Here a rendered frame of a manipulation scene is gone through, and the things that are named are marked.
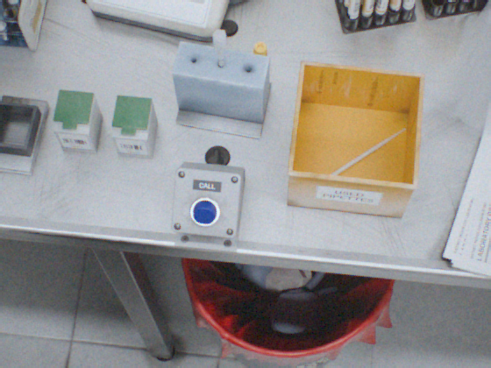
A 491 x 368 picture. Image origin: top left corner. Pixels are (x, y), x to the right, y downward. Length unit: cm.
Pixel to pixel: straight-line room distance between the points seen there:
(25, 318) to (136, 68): 94
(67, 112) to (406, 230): 40
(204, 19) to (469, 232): 39
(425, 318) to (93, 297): 67
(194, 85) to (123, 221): 17
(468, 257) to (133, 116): 40
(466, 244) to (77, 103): 45
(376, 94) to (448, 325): 96
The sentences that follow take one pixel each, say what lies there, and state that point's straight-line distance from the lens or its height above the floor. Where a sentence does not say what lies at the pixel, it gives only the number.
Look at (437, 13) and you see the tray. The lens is 118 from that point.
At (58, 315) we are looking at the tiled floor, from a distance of 197.
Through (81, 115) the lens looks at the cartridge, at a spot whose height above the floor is 94.
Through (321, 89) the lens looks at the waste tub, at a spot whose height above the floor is 92.
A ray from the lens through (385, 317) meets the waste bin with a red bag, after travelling 155.
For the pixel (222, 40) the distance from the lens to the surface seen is 97.
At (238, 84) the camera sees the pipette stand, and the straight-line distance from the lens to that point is 101.
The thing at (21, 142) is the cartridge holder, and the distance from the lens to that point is 111.
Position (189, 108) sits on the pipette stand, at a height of 89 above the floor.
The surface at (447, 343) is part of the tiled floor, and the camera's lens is 195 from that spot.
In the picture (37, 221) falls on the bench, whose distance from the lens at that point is 109.
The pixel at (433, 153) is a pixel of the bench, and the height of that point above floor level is 87.
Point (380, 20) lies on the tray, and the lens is 116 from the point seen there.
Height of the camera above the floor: 188
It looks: 69 degrees down
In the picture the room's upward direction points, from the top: 2 degrees counter-clockwise
